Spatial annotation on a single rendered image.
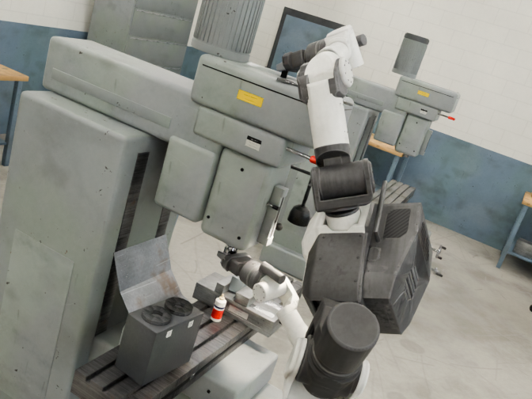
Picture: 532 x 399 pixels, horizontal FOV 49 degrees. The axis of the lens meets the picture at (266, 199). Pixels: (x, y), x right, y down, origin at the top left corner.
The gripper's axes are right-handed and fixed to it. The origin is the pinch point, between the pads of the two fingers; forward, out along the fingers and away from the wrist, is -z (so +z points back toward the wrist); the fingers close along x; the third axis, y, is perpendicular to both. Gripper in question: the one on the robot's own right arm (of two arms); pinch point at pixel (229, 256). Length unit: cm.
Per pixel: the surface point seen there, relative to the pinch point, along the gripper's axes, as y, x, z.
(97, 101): -37, 30, -54
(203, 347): 27.8, 12.0, 11.6
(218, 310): 22.7, -2.6, 0.5
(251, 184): -30.9, 8.0, 7.9
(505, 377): 123, -313, 26
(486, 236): 110, -636, -146
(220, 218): -15.9, 10.3, 0.9
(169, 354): 19.9, 34.1, 19.4
